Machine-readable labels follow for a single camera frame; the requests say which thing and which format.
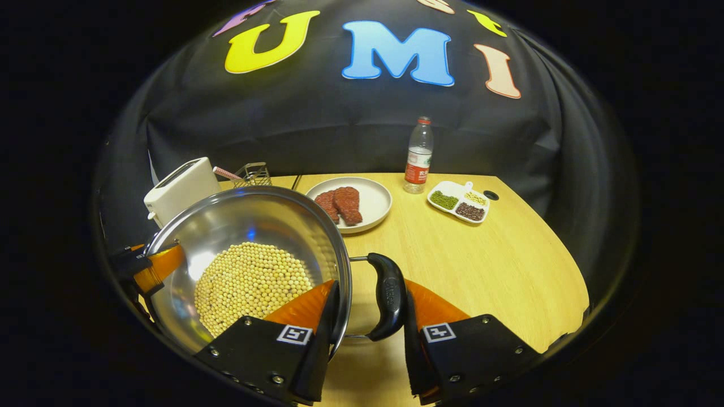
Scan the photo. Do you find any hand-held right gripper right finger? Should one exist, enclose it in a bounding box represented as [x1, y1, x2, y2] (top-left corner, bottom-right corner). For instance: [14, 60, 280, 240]
[403, 279, 541, 405]

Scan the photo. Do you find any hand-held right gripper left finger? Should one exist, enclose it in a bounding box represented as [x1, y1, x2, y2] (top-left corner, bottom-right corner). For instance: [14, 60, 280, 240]
[195, 279, 342, 405]

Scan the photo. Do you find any stainless steel pot black handle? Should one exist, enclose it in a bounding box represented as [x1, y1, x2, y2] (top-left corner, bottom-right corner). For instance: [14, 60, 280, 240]
[144, 186, 408, 355]

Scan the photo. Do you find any white toaster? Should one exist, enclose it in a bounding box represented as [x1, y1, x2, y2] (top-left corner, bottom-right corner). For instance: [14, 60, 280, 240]
[144, 157, 222, 228]

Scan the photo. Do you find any heap of yellow soybeans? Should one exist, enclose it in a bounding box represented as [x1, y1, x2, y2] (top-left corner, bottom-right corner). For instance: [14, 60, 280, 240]
[194, 242, 315, 338]

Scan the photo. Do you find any brown meat steak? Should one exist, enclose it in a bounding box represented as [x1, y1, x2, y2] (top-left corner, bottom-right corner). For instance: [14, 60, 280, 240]
[314, 190, 341, 224]
[333, 187, 364, 227]

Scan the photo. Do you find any round white plate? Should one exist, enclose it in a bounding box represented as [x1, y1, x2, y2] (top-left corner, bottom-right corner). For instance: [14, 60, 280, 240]
[305, 177, 393, 235]

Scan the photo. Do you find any small heap of dark beans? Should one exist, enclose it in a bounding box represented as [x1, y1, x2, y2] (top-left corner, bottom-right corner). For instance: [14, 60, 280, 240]
[455, 202, 486, 222]

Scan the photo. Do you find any white divided dish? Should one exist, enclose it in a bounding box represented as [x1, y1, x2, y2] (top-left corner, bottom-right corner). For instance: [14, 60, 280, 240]
[427, 180, 490, 224]

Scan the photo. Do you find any clear plastic water bottle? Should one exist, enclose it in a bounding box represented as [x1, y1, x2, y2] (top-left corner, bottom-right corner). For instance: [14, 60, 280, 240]
[403, 116, 434, 194]

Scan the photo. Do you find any black backdrop cloth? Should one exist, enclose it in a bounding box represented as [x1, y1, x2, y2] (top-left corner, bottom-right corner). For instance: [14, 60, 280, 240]
[96, 0, 640, 295]

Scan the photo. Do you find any metal wire basket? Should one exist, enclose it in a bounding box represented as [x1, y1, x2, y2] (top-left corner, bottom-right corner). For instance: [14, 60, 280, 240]
[233, 162, 273, 188]

